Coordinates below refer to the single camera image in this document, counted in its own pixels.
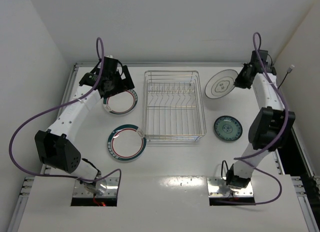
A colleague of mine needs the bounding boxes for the green red rimmed plate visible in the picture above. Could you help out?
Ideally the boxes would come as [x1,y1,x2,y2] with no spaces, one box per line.
[106,124,147,162]
[102,89,138,115]

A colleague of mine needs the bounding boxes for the white grey patterned plate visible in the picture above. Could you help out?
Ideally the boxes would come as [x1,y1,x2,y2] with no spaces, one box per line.
[204,69,238,99]

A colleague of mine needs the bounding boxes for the green blue patterned plate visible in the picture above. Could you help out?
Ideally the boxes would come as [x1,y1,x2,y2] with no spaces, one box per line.
[213,115,243,142]

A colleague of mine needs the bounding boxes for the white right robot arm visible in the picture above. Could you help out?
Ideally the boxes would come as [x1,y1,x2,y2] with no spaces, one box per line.
[226,50,296,189]

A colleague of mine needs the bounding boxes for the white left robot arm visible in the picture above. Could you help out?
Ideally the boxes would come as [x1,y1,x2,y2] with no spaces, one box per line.
[34,57,135,190]

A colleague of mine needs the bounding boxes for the hanging black usb cable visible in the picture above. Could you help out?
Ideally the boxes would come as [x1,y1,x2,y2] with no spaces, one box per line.
[277,64,296,90]

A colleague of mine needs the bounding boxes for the metal wire dish rack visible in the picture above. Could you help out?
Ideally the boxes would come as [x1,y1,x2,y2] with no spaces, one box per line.
[142,70,207,143]

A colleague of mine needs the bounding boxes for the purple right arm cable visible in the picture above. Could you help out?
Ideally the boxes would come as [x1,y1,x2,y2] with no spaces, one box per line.
[219,32,290,205]

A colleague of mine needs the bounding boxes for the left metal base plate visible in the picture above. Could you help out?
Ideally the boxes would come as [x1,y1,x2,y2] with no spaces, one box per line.
[72,177,120,198]

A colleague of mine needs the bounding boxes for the metal base plate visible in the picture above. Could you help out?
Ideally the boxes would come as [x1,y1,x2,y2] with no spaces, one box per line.
[206,177,254,198]
[72,177,120,198]

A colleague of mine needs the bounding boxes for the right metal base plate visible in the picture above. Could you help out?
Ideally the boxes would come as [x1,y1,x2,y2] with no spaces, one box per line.
[206,177,254,198]

